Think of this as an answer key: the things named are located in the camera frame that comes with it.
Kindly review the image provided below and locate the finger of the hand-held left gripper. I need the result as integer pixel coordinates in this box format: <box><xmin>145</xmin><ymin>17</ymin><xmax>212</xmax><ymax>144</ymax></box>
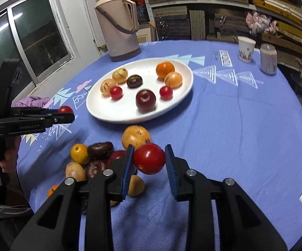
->
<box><xmin>11</xmin><ymin>107</ymin><xmax>61</xmax><ymax>117</ymax></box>
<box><xmin>44</xmin><ymin>113</ymin><xmax>76</xmax><ymax>132</ymax></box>

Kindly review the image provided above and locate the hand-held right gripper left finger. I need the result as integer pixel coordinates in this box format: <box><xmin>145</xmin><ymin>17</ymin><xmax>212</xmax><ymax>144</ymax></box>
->
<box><xmin>10</xmin><ymin>144</ymin><xmax>136</xmax><ymax>251</ymax></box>

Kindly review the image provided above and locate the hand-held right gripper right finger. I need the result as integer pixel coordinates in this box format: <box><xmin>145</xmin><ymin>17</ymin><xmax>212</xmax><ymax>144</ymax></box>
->
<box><xmin>164</xmin><ymin>144</ymin><xmax>289</xmax><ymax>251</ymax></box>

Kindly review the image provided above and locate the small tan round fruit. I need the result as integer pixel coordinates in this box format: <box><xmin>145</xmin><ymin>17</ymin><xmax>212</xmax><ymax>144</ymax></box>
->
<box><xmin>127</xmin><ymin>175</ymin><xmax>145</xmax><ymax>197</ymax></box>

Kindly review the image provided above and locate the dark brown water chestnut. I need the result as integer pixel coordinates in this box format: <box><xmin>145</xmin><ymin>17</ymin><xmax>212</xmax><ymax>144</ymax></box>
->
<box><xmin>85</xmin><ymin>159</ymin><xmax>109</xmax><ymax>179</ymax></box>
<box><xmin>126</xmin><ymin>75</ymin><xmax>143</xmax><ymax>88</ymax></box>
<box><xmin>87</xmin><ymin>142</ymin><xmax>114</xmax><ymax>160</ymax></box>

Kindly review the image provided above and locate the yellow-tan round fruit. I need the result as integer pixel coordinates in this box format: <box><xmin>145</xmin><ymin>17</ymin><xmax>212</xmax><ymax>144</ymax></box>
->
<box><xmin>65</xmin><ymin>161</ymin><xmax>87</xmax><ymax>182</ymax></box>
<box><xmin>121</xmin><ymin>125</ymin><xmax>152</xmax><ymax>151</ymax></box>
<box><xmin>164</xmin><ymin>72</ymin><xmax>183</xmax><ymax>88</ymax></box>

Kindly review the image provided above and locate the white oval plate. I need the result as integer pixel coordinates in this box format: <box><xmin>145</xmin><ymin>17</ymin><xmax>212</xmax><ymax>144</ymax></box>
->
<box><xmin>86</xmin><ymin>58</ymin><xmax>194</xmax><ymax>124</ymax></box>

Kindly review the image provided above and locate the striped tan round fruit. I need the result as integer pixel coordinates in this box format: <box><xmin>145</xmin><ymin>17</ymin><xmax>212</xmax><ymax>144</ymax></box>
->
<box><xmin>100</xmin><ymin>78</ymin><xmax>117</xmax><ymax>97</ymax></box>
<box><xmin>112</xmin><ymin>67</ymin><xmax>129</xmax><ymax>83</ymax></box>

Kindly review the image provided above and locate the mandarin orange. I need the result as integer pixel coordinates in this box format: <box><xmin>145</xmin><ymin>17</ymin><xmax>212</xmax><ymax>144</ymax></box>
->
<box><xmin>47</xmin><ymin>185</ymin><xmax>60</xmax><ymax>198</ymax></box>
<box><xmin>156</xmin><ymin>62</ymin><xmax>176</xmax><ymax>80</ymax></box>

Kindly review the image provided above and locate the person's left hand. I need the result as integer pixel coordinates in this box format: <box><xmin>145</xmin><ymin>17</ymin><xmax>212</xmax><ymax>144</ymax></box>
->
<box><xmin>0</xmin><ymin>134</ymin><xmax>21</xmax><ymax>173</ymax></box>

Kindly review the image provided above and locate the purple cloth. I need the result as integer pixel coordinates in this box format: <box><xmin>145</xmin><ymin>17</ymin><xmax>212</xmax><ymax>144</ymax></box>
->
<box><xmin>11</xmin><ymin>96</ymin><xmax>52</xmax><ymax>109</ymax></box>

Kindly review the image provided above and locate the sliding glass window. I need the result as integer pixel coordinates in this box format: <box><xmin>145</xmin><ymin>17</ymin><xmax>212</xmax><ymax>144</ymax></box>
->
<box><xmin>0</xmin><ymin>0</ymin><xmax>78</xmax><ymax>102</ymax></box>

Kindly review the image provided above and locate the blue printed tablecloth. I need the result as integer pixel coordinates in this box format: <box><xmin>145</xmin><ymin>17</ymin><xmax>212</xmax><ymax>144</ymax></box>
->
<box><xmin>16</xmin><ymin>40</ymin><xmax>302</xmax><ymax>251</ymax></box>

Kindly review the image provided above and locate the white leaning board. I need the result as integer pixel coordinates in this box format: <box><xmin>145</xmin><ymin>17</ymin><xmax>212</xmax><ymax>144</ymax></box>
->
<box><xmin>82</xmin><ymin>0</ymin><xmax>107</xmax><ymax>56</ymax></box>

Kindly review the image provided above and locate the beige thermos flask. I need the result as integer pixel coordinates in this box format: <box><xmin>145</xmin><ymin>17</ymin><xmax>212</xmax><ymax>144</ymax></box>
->
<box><xmin>94</xmin><ymin>0</ymin><xmax>142</xmax><ymax>63</ymax></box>

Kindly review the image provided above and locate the person's dark jacket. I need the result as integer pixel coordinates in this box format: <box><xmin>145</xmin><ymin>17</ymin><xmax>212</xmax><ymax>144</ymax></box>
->
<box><xmin>0</xmin><ymin>204</ymin><xmax>33</xmax><ymax>251</ymax></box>

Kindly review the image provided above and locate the white metal shelf unit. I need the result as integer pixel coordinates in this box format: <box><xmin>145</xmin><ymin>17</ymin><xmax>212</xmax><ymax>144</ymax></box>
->
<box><xmin>138</xmin><ymin>0</ymin><xmax>302</xmax><ymax>47</ymax></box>

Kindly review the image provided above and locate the printed paper cup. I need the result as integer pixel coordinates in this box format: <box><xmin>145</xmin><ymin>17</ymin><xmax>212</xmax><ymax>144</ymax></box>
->
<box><xmin>238</xmin><ymin>36</ymin><xmax>256</xmax><ymax>63</ymax></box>

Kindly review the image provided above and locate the grey drink can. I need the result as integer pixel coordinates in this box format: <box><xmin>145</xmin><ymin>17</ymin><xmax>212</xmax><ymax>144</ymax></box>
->
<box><xmin>260</xmin><ymin>43</ymin><xmax>278</xmax><ymax>76</ymax></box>

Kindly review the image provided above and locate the pink crumpled cloth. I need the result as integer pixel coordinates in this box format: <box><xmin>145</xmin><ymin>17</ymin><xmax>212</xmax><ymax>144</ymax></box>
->
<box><xmin>246</xmin><ymin>12</ymin><xmax>278</xmax><ymax>36</ymax></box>

